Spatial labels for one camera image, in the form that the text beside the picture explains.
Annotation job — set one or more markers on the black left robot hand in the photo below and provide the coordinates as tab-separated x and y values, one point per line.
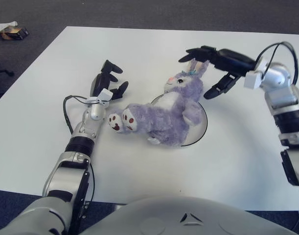
99	83

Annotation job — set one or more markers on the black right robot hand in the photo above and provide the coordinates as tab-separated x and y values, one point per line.
235	62

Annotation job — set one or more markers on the purple plush bunny doll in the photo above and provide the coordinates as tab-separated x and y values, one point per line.
164	112

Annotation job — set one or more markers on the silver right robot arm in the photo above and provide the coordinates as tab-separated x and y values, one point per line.
286	102

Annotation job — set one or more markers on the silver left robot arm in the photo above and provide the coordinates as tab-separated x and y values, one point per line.
75	151

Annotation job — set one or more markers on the white plate black rim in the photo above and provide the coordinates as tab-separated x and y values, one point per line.
200	127

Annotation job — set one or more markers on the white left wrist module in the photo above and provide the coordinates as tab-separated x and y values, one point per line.
105	95

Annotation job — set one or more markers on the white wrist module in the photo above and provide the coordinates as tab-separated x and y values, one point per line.
253	78
105	95

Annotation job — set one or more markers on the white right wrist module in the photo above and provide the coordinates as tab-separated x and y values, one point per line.
253	78

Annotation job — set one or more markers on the brown black box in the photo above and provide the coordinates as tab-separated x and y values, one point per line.
17	33

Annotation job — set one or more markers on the white paper sheet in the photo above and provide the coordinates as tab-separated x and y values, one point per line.
0	27

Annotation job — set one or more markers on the silver robot torso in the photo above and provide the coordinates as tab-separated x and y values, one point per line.
164	215

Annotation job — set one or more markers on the black metal bracket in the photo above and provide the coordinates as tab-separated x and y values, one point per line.
83	210

